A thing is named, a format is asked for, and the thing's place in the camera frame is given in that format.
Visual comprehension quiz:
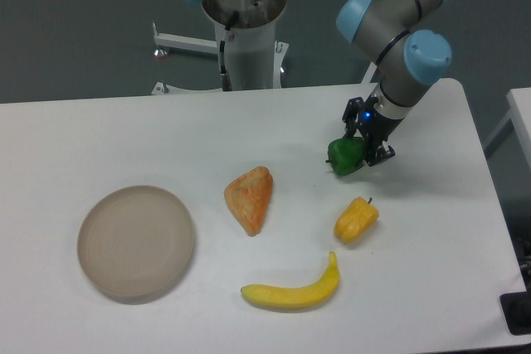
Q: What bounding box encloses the black cable on pedestal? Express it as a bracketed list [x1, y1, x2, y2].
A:
[217, 10, 240, 92]

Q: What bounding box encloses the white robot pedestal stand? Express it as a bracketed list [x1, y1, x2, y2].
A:
[153, 0, 289, 91]

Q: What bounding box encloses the yellow toy bell pepper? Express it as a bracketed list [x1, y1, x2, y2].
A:
[334, 197, 379, 244]

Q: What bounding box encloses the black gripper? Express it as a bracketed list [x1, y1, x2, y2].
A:
[342, 97, 402, 167]

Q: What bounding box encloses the green toy bell pepper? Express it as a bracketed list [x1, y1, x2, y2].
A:
[326, 137, 365, 177]

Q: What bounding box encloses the yellow toy banana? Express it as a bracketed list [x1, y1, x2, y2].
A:
[241, 251, 341, 310]

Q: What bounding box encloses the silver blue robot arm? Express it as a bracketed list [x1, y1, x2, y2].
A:
[184, 0, 452, 176]

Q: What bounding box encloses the beige round plate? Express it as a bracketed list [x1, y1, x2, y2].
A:
[76, 186, 195, 304]

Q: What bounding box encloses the black box at edge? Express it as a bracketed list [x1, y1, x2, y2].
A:
[499, 291, 530, 336]

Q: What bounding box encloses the orange toy sandwich triangle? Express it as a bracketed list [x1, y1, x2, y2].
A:
[224, 166, 274, 236]

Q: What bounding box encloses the white side table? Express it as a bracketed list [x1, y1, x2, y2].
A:
[482, 87, 531, 167]

